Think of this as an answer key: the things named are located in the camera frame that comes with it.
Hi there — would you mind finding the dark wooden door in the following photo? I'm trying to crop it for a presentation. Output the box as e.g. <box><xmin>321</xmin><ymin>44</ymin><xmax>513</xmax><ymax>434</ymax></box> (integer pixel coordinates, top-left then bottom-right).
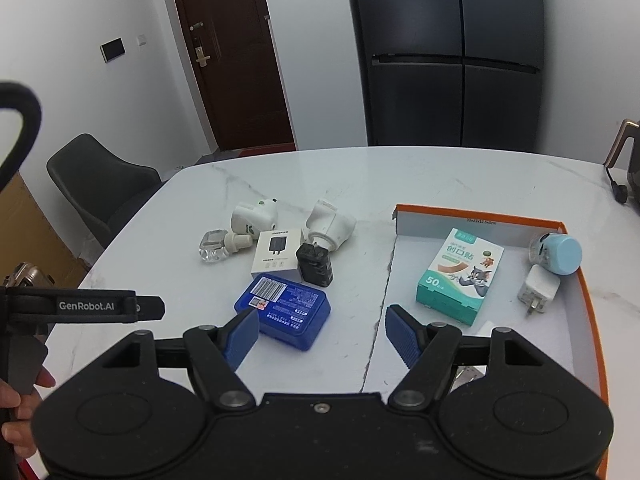
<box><xmin>175</xmin><ymin>0</ymin><xmax>294</xmax><ymax>151</ymax></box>

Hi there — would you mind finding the toothpick jar light blue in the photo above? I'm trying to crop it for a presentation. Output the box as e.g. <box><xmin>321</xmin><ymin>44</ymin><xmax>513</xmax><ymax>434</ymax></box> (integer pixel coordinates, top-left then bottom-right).
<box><xmin>528</xmin><ymin>232</ymin><xmax>582</xmax><ymax>276</ymax></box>

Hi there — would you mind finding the band-aid box with cartoon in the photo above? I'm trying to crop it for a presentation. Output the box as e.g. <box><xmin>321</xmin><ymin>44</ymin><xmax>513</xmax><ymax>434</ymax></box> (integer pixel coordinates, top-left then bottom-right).
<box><xmin>416</xmin><ymin>228</ymin><xmax>504</xmax><ymax>326</ymax></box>

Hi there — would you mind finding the orange white cardboard tray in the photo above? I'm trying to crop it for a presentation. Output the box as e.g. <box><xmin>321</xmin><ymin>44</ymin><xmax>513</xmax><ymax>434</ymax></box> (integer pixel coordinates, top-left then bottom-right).
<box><xmin>359</xmin><ymin>202</ymin><xmax>612</xmax><ymax>480</ymax></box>

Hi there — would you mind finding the black power cable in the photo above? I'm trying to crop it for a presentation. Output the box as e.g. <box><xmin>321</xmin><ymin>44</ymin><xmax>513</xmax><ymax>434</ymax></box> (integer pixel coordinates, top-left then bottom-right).
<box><xmin>604</xmin><ymin>164</ymin><xmax>629</xmax><ymax>206</ymax></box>

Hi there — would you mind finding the clear liquid repellent bottle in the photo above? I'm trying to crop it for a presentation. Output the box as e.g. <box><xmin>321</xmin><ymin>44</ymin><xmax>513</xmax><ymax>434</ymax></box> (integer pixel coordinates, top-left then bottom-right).
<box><xmin>198</xmin><ymin>230</ymin><xmax>254</xmax><ymax>263</ymax></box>

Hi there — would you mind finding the dark grey chair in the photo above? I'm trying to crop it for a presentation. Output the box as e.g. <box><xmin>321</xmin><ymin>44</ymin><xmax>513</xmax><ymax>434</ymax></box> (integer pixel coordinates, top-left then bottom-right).
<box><xmin>47</xmin><ymin>133</ymin><xmax>163</xmax><ymax>248</ymax></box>

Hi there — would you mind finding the blue plastic case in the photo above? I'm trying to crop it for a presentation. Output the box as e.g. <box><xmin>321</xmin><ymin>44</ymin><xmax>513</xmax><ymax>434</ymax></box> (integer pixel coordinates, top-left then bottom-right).
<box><xmin>234</xmin><ymin>273</ymin><xmax>331</xmax><ymax>351</ymax></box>

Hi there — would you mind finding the wall intercom panel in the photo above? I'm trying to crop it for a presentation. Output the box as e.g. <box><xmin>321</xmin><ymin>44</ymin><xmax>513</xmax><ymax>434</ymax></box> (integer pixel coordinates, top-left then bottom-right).
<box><xmin>100</xmin><ymin>38</ymin><xmax>126</xmax><ymax>63</ymax></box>

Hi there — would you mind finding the black plug adapter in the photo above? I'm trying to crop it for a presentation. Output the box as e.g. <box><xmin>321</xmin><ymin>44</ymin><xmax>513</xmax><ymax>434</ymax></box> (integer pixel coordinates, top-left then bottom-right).
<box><xmin>296</xmin><ymin>243</ymin><xmax>333</xmax><ymax>287</ymax></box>

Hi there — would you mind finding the white USB wall charger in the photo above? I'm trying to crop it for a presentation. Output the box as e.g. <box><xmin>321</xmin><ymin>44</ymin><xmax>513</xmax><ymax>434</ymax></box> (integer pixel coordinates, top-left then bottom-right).
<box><xmin>518</xmin><ymin>264</ymin><xmax>561</xmax><ymax>314</ymax></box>

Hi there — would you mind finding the white plug-in heater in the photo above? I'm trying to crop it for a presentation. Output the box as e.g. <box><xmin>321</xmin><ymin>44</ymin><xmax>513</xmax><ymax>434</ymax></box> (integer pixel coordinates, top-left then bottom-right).
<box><xmin>306</xmin><ymin>200</ymin><xmax>357</xmax><ymax>252</ymax></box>

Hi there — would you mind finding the white charger retail box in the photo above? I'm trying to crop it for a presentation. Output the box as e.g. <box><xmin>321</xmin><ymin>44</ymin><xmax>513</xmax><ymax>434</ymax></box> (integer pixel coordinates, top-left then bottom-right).
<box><xmin>250</xmin><ymin>229</ymin><xmax>303</xmax><ymax>282</ymax></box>

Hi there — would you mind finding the person's left hand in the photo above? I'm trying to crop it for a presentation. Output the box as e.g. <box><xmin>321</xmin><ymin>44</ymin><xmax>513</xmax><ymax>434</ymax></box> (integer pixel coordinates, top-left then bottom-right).
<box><xmin>1</xmin><ymin>382</ymin><xmax>42</xmax><ymax>462</ymax></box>

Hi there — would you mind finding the black refrigerator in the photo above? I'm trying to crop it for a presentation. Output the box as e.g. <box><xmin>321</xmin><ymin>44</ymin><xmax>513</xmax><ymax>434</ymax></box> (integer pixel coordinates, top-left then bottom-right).
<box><xmin>349</xmin><ymin>0</ymin><xmax>544</xmax><ymax>152</ymax></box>

